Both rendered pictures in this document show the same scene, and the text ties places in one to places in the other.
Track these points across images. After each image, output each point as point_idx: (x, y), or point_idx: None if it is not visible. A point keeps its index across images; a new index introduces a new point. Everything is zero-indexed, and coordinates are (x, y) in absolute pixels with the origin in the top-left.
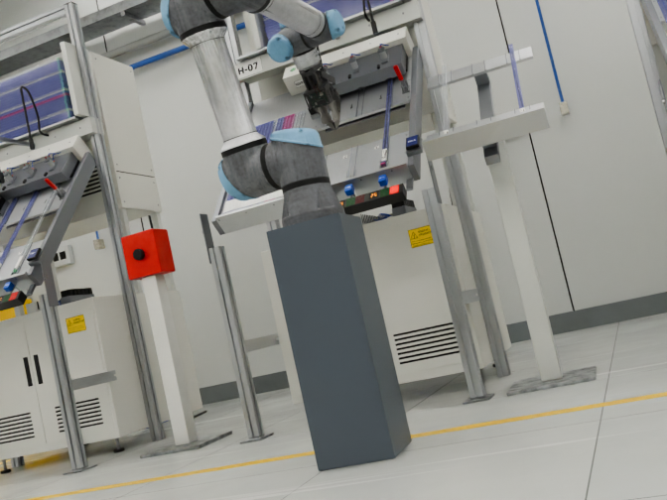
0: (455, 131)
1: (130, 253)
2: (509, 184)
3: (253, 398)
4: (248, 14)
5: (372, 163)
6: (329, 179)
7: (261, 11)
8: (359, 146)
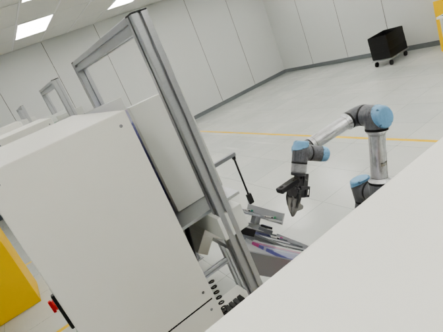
0: (272, 210)
1: None
2: None
3: None
4: (204, 142)
5: (280, 240)
6: None
7: (349, 129)
8: (269, 239)
